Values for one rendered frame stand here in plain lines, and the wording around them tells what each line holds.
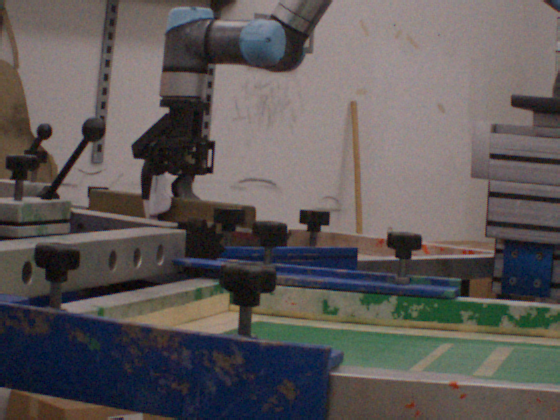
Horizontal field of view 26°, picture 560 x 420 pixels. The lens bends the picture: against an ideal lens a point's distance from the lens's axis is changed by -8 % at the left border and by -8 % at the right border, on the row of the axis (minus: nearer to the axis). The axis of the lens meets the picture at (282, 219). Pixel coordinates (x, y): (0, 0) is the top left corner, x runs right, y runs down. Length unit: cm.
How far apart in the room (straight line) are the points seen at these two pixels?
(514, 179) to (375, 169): 337
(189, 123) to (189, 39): 14
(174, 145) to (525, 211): 55
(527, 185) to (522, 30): 424
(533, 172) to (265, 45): 46
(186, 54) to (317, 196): 312
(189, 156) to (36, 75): 228
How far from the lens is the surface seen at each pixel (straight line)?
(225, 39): 195
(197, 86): 198
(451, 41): 568
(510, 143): 194
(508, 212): 194
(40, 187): 181
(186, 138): 196
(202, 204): 193
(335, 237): 255
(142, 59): 447
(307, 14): 205
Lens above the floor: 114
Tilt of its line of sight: 3 degrees down
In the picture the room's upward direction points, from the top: 4 degrees clockwise
